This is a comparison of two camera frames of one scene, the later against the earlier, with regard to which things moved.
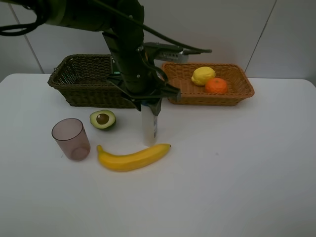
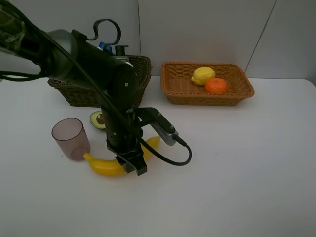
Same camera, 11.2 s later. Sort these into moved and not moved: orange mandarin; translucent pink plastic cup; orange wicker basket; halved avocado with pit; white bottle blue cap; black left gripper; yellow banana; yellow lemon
Moved: yellow banana; white bottle blue cap; black left gripper
Not moved: orange wicker basket; orange mandarin; translucent pink plastic cup; yellow lemon; halved avocado with pit
